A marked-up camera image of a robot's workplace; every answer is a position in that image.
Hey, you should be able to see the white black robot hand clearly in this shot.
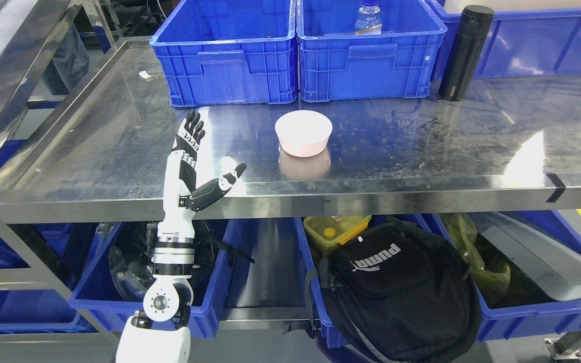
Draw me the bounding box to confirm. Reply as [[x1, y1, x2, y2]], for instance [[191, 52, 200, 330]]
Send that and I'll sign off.
[[157, 109, 247, 243]]

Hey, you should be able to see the pink plastic bowl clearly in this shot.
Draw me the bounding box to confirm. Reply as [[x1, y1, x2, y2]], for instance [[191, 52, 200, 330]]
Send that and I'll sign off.
[[274, 110, 333, 158]]

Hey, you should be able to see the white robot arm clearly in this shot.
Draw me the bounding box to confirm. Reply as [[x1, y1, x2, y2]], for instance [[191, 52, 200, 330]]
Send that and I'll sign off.
[[115, 234, 195, 362]]

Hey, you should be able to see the blue crate lower middle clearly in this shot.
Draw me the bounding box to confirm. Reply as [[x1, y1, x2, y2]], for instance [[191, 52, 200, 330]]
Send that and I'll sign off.
[[292, 217, 348, 349]]

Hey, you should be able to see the blue crate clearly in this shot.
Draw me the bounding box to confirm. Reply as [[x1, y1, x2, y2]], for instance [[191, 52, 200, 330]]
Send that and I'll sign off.
[[69, 221, 233, 339], [292, 217, 348, 349], [149, 1, 298, 108], [297, 1, 448, 102], [423, 211, 581, 341], [427, 0, 581, 81]]

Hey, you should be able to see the blue crate top middle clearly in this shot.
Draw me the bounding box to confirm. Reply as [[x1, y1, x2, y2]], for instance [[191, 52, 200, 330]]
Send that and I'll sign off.
[[297, 1, 448, 102]]

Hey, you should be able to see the steel side shelf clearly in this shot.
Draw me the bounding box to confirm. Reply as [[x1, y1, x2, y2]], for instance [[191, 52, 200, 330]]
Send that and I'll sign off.
[[0, 1, 115, 148]]

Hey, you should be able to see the stainless steel table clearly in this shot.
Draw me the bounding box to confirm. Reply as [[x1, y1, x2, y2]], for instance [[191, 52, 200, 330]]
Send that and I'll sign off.
[[0, 36, 581, 363]]

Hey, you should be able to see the blue crate lower left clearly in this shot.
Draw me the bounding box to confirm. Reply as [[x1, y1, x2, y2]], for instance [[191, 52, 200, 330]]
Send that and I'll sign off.
[[69, 221, 233, 339]]

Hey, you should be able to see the white paper scrap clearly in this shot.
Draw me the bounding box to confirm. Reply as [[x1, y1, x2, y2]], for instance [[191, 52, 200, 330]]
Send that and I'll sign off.
[[138, 70, 152, 80]]

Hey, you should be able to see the yellow lunch box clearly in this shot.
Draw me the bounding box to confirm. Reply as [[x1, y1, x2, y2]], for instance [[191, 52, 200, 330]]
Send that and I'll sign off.
[[303, 215, 372, 255]]

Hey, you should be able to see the blue crate top left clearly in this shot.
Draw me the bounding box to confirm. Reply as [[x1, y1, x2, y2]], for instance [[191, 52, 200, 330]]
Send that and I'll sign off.
[[149, 1, 298, 108]]

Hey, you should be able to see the black puma backpack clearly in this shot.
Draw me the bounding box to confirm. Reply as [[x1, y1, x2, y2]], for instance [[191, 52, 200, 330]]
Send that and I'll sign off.
[[314, 219, 481, 362]]

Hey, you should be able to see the clear plastic water bottle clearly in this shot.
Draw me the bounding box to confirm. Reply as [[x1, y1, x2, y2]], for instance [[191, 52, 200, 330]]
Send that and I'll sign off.
[[355, 1, 382, 35]]

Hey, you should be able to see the yellow green plastic bag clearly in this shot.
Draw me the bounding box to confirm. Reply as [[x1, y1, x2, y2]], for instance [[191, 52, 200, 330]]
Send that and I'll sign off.
[[439, 212, 510, 304]]

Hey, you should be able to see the blue crate lower right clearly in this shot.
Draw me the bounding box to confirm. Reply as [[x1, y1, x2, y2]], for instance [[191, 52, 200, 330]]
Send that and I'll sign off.
[[423, 211, 581, 341]]

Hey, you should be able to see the black thermos bottle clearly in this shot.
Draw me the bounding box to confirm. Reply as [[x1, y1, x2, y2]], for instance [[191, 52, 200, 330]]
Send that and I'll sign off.
[[439, 5, 494, 101]]

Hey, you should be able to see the grey plastic lid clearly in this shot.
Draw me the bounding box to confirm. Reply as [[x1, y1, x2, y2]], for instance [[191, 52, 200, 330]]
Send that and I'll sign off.
[[470, 212, 581, 301]]

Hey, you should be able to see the blue crate top right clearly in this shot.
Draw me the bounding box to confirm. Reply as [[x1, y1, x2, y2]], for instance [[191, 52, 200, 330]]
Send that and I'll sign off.
[[427, 0, 581, 81]]

